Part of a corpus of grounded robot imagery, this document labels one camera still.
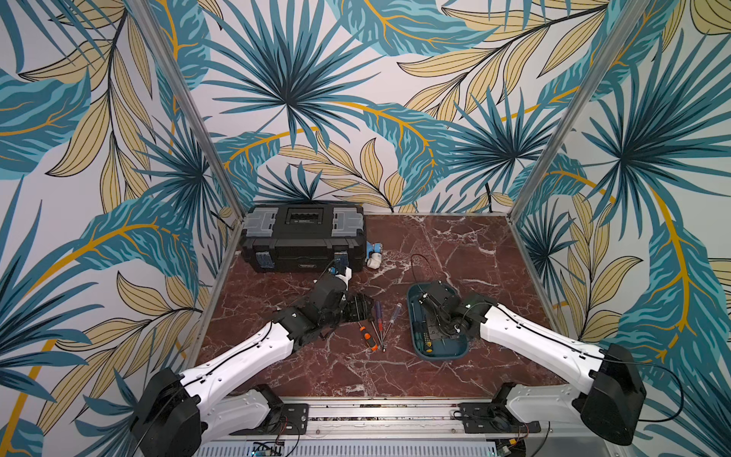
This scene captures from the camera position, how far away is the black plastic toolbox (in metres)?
0.90

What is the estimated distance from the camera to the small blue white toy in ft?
3.38

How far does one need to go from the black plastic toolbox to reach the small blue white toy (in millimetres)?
69
